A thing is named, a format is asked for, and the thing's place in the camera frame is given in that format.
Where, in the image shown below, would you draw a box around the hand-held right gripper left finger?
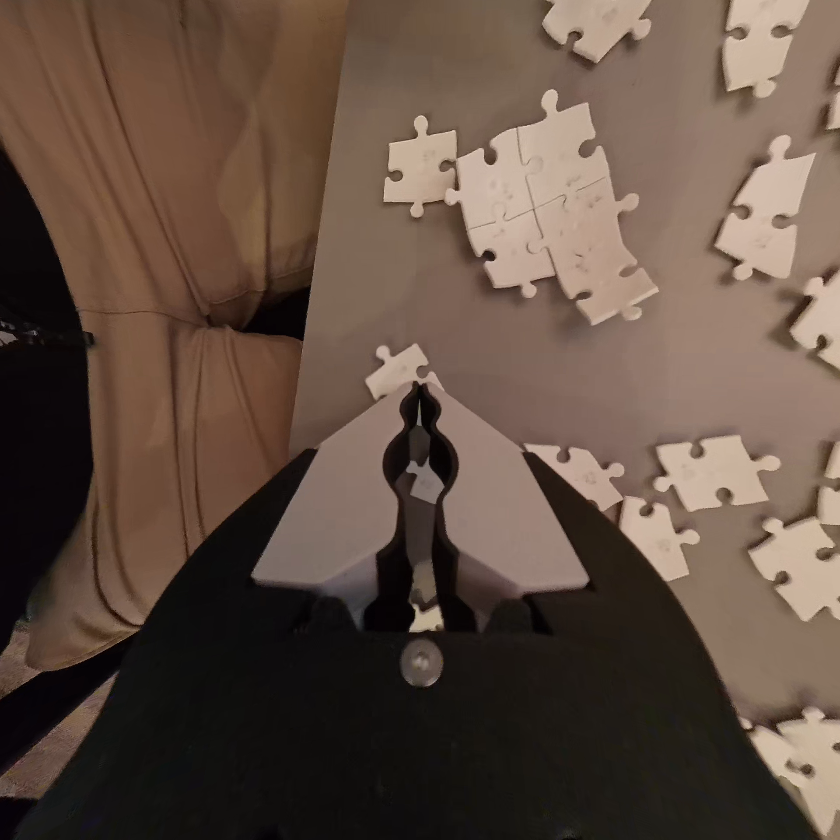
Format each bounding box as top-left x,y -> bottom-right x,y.
251,381 -> 421,626

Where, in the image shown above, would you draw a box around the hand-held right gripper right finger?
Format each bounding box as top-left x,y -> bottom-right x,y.
423,382 -> 591,623

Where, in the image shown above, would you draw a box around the single white puzzle piece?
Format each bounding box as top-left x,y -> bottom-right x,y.
364,343 -> 448,505

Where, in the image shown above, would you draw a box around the assembled white puzzle section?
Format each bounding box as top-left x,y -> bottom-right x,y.
444,89 -> 661,328

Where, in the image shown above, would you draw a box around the scattered loose white puzzle pieces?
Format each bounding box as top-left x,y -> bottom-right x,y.
382,0 -> 840,836

